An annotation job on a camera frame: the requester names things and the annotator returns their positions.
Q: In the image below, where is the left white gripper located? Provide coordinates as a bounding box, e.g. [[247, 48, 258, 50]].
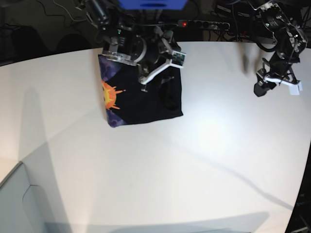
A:
[[254, 58, 299, 97]]

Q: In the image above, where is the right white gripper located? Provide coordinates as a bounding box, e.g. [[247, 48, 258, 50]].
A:
[[101, 26, 181, 89]]

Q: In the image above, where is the black T-shirt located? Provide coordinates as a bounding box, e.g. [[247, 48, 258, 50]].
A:
[[98, 55, 183, 128]]

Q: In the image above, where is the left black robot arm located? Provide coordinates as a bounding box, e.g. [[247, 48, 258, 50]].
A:
[[249, 0, 308, 97]]

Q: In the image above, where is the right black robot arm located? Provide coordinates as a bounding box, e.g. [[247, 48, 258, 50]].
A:
[[77, 0, 186, 91]]

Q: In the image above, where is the blue plastic box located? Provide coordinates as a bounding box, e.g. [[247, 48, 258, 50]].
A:
[[119, 0, 187, 10]]

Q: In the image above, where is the black power strip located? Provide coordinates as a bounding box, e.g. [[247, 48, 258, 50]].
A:
[[178, 20, 230, 31]]

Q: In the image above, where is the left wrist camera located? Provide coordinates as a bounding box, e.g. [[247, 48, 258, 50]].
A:
[[289, 81, 303, 96]]

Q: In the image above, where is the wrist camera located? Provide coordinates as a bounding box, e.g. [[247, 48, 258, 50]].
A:
[[289, 81, 303, 96], [171, 51, 186, 69]]

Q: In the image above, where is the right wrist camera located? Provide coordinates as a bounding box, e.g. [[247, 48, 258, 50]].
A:
[[171, 51, 186, 69]]

